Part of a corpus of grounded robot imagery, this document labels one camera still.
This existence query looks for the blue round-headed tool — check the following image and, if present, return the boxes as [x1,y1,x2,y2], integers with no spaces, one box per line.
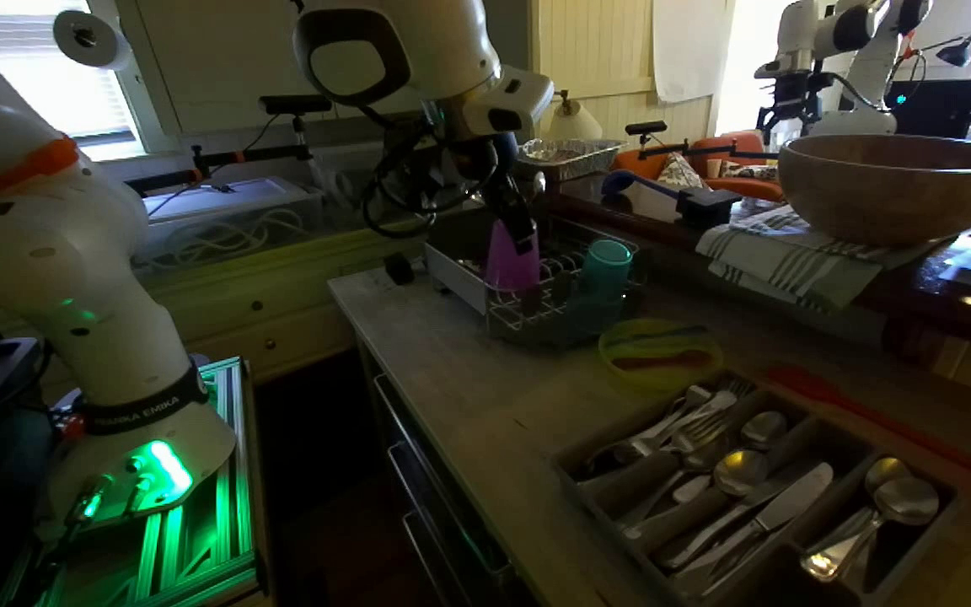
[599,169,637,210]

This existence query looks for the window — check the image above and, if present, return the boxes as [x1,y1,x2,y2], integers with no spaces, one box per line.
[0,0,141,148]

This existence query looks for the green lit robot platform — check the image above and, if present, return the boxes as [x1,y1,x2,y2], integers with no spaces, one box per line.
[12,353,270,607]

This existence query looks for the black clamp rod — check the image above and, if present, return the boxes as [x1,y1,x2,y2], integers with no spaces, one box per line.
[124,138,316,195]

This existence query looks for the teal plastic cup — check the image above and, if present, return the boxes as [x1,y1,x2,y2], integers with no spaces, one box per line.
[578,235,637,328]

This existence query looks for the clear plastic storage bin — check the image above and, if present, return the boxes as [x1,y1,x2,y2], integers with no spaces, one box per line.
[131,175,335,270]

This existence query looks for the grey cutlery tray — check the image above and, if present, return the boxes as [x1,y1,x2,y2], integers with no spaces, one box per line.
[554,367,969,607]

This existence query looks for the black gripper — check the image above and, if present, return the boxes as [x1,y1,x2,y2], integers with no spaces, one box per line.
[484,130,543,255]

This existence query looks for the purple plastic cup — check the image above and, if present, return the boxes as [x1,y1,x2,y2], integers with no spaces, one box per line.
[484,217,548,300]

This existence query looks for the red tape strip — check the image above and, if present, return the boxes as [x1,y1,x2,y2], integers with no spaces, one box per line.
[758,365,971,491]

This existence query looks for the silver butter knife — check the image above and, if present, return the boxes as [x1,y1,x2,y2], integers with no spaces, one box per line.
[675,461,836,581]

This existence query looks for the white hanging sheet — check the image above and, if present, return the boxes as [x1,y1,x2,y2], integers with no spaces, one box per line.
[652,0,739,107]

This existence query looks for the orange cloth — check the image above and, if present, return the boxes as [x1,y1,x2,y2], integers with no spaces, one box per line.
[616,128,789,210]

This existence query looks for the pale wooden drawer cabinet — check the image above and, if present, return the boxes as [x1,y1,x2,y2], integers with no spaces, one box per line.
[153,217,427,386]

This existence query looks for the dark wooden sideboard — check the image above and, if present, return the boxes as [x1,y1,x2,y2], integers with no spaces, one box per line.
[551,190,971,380]

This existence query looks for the black rectangular block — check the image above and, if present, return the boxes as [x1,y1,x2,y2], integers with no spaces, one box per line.
[380,248,423,288]

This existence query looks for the counter cabinet with drawers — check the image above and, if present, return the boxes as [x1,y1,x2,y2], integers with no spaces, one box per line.
[351,345,539,607]

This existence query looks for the silver fork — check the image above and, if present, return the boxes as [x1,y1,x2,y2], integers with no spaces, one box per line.
[616,384,742,455]

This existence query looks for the small silver spoon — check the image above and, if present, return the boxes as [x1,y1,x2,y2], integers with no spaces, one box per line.
[739,407,793,447]

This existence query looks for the large silver spoon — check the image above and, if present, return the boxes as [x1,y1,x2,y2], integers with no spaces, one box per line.
[864,452,916,491]
[843,475,943,566]

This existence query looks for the striped dish towel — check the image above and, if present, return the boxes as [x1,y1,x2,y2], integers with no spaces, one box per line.
[694,201,930,318]

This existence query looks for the white dome-shaped object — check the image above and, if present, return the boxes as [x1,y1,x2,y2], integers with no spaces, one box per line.
[543,92,608,148]

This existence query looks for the metal dish rack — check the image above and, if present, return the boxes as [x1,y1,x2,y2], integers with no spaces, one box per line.
[423,207,641,346]

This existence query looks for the wooden bowl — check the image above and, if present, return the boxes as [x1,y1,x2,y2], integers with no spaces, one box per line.
[778,130,971,254]

